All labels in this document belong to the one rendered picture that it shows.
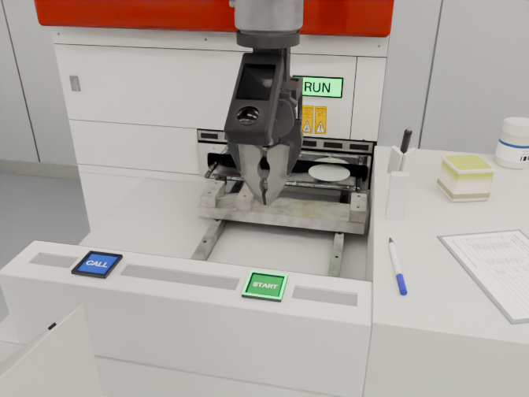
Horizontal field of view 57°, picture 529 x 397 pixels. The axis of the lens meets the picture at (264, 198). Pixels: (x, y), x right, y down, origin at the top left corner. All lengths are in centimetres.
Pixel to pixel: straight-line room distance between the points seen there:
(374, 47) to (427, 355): 69
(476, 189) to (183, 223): 63
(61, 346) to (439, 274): 52
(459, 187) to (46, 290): 72
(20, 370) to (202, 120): 89
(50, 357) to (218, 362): 32
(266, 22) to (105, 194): 102
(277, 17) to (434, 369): 48
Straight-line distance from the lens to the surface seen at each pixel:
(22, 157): 363
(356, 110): 117
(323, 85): 115
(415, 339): 67
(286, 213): 104
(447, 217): 91
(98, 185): 146
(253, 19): 53
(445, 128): 278
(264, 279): 71
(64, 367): 51
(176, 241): 107
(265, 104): 50
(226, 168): 121
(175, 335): 74
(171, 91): 125
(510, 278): 79
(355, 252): 104
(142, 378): 84
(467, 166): 96
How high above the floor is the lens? 139
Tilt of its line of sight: 28 degrees down
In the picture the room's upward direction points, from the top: straight up
